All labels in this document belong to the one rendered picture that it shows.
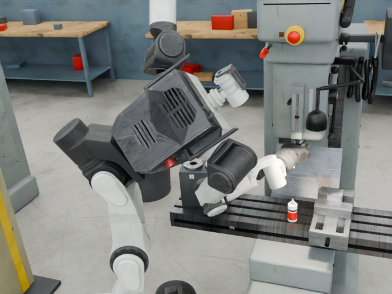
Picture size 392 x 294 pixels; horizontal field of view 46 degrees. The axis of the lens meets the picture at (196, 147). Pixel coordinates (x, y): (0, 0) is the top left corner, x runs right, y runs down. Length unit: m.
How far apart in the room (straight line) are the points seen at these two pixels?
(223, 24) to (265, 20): 4.13
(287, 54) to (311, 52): 0.08
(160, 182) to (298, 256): 2.05
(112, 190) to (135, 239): 0.24
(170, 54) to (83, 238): 2.42
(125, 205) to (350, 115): 1.19
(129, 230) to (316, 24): 0.94
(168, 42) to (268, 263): 1.02
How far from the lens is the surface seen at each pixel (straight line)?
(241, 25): 5.74
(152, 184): 3.83
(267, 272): 2.03
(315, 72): 1.73
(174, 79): 1.33
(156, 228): 3.61
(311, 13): 1.55
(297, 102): 1.74
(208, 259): 3.28
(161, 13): 1.55
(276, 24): 1.57
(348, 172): 2.42
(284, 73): 1.75
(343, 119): 2.29
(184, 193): 2.16
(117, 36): 6.96
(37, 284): 3.34
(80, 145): 1.51
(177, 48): 1.47
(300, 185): 2.35
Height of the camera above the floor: 2.13
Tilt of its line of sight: 27 degrees down
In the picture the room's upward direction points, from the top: 5 degrees counter-clockwise
